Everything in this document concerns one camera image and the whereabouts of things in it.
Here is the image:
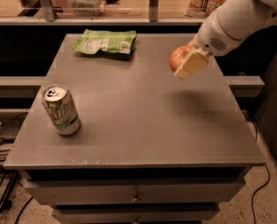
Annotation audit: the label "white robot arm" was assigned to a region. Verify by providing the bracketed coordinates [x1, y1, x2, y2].
[170, 0, 277, 79]

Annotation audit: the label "black cables on left floor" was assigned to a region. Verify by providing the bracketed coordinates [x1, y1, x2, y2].
[0, 112, 34, 224]

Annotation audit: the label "black cable on right floor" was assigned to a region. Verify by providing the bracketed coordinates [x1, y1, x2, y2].
[243, 110, 271, 224]

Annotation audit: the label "white 7up soda can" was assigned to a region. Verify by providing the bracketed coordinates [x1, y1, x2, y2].
[42, 84, 80, 135]

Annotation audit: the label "grey drawer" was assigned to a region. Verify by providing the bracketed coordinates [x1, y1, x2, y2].
[52, 204, 219, 224]
[24, 178, 244, 205]

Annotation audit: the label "black power box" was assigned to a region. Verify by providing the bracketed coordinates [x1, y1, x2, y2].
[0, 119, 23, 142]

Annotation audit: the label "green rice chip bag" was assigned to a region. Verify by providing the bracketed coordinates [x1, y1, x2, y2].
[72, 29, 136, 55]

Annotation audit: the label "grey lower drawer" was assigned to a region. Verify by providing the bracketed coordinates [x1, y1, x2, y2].
[52, 204, 219, 224]

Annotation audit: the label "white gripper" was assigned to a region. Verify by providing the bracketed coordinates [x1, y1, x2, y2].
[174, 11, 242, 79]

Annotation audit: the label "clear plastic container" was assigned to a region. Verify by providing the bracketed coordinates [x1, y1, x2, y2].
[69, 0, 104, 17]

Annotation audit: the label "grey upper drawer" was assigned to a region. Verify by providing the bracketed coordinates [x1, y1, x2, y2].
[24, 178, 244, 205]

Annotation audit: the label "metal shelf rail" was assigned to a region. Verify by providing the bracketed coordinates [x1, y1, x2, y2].
[0, 17, 204, 26]

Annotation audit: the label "red apple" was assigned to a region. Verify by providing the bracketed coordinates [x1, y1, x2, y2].
[169, 46, 191, 73]

